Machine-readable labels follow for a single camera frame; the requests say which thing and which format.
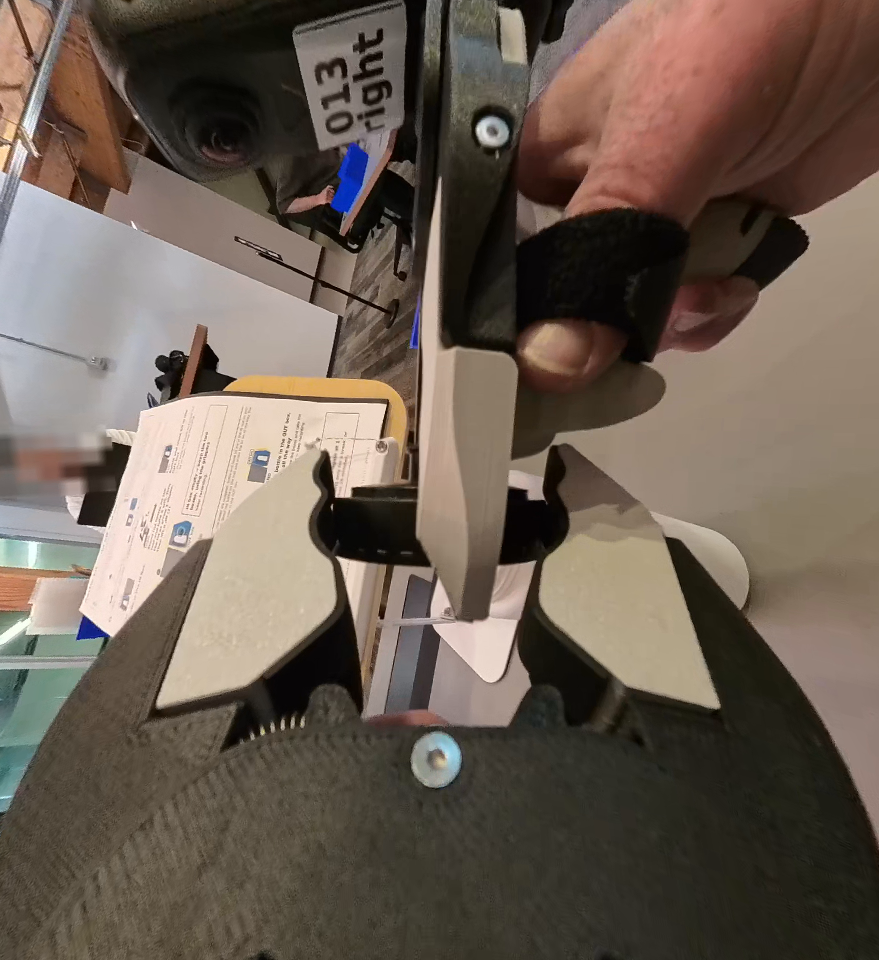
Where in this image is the person's right hand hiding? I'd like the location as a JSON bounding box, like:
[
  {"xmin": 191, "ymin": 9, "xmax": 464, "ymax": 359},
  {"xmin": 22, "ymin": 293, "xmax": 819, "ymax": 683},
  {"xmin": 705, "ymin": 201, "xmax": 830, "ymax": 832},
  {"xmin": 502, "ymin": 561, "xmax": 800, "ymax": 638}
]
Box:
[{"xmin": 515, "ymin": 0, "xmax": 879, "ymax": 394}]

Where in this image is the printed paper sheet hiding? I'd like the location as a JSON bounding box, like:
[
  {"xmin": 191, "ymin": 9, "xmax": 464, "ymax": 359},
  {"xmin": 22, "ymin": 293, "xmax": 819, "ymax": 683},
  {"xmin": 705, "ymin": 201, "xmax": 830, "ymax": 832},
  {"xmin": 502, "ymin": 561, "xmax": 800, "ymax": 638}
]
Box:
[{"xmin": 80, "ymin": 393, "xmax": 411, "ymax": 639}]

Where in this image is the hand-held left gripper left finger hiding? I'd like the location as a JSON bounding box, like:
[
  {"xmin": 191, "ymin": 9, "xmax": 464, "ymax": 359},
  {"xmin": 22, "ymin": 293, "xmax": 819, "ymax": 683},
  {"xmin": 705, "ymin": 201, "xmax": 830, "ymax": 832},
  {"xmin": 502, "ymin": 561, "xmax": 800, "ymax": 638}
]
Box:
[{"xmin": 155, "ymin": 450, "xmax": 348, "ymax": 718}]

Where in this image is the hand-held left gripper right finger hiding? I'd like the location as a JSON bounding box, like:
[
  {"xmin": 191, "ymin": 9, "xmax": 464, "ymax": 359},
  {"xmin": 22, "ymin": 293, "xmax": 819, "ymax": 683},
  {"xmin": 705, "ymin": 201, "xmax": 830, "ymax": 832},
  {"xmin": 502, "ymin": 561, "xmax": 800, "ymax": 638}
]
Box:
[{"xmin": 522, "ymin": 444, "xmax": 723, "ymax": 721}]

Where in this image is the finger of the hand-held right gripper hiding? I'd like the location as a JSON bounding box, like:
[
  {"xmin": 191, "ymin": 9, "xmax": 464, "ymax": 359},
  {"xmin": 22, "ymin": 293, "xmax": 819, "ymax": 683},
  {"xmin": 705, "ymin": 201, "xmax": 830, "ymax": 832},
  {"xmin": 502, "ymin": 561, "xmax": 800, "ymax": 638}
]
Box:
[{"xmin": 414, "ymin": 188, "xmax": 525, "ymax": 624}]

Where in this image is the black bottle lid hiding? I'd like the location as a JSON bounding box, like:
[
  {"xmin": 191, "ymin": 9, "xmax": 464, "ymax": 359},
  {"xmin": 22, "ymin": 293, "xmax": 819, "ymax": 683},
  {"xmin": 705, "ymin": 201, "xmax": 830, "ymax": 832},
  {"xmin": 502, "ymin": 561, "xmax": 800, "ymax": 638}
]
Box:
[{"xmin": 327, "ymin": 483, "xmax": 561, "ymax": 568}]

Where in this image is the wooden display board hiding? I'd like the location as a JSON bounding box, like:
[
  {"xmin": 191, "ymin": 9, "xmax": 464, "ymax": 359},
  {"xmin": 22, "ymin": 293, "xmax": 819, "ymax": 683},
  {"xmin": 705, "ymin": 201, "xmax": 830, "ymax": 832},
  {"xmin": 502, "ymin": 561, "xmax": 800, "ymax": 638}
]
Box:
[{"xmin": 222, "ymin": 375, "xmax": 411, "ymax": 496}]

